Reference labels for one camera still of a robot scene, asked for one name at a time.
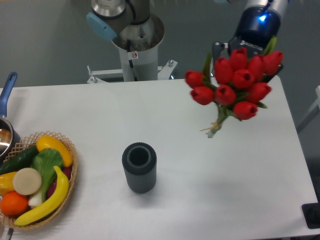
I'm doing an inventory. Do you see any black device at table edge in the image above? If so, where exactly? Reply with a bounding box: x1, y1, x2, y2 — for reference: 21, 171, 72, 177
301, 202, 320, 229

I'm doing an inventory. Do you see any woven wicker basket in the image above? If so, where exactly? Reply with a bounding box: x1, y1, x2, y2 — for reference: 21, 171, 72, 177
0, 131, 78, 231

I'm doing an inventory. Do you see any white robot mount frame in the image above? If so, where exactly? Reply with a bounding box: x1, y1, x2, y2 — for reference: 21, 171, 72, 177
86, 59, 178, 84

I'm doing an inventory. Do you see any dark red radish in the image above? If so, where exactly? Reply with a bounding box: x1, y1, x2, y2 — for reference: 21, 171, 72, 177
47, 167, 72, 198

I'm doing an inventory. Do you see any orange fruit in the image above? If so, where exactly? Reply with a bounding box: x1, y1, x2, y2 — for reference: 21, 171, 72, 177
0, 191, 29, 217

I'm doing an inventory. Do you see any green bok choy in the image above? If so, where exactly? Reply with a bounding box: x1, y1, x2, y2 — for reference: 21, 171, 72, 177
28, 148, 63, 208

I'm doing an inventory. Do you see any green cucumber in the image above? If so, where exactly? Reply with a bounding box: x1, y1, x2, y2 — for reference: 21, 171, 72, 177
0, 145, 39, 175

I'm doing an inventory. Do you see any yellow bell pepper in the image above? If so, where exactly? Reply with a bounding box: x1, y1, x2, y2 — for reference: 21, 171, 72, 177
0, 171, 17, 196

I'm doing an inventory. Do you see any yellow banana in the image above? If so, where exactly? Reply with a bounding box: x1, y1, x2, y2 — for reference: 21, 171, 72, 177
14, 166, 69, 226

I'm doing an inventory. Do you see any blue handled saucepan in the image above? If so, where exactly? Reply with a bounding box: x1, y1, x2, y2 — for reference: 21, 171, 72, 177
0, 72, 21, 164

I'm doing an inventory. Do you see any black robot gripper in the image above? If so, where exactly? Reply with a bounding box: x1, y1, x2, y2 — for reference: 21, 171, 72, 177
211, 5, 284, 83

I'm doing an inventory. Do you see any beige round disc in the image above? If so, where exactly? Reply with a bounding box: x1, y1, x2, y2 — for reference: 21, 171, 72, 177
12, 167, 42, 196

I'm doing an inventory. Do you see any white frame at right edge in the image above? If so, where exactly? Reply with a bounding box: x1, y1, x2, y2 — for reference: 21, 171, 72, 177
296, 85, 320, 134

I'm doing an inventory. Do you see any dark grey ribbed vase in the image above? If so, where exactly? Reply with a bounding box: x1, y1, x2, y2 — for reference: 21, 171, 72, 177
121, 142, 157, 194

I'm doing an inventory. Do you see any red tulip bouquet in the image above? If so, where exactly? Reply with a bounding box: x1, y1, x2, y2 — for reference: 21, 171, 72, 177
184, 36, 283, 138

